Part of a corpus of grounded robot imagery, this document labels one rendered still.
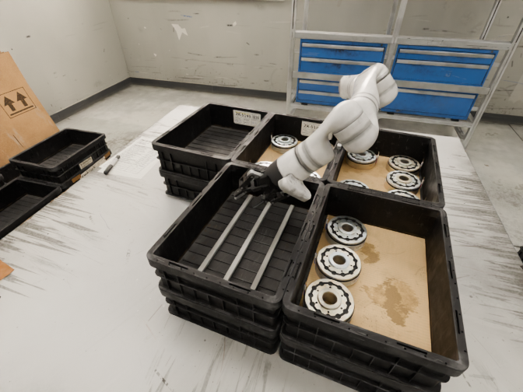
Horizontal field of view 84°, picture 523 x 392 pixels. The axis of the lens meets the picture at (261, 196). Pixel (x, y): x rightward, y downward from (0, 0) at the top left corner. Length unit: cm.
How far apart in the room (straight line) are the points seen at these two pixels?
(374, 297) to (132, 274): 65
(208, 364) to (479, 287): 75
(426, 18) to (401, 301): 327
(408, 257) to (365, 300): 18
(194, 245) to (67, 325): 37
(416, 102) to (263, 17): 192
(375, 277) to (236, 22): 352
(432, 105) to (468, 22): 104
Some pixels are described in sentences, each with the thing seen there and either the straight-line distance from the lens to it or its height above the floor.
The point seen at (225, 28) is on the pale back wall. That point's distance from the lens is 400.
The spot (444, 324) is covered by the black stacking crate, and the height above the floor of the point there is 89.
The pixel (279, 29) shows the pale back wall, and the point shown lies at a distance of 379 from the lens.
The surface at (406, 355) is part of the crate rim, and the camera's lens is 57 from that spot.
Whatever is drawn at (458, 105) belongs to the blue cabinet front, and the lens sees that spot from 310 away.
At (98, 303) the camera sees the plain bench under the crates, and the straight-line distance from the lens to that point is 93.
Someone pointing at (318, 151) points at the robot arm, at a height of 111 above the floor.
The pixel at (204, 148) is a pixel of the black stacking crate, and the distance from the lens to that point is 118.
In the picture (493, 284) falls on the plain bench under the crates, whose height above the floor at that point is 70.
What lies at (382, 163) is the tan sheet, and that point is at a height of 83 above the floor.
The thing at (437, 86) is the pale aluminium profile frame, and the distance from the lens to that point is 296.
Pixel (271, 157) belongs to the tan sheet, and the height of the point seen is 83.
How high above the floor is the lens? 141
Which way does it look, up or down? 39 degrees down
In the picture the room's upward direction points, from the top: straight up
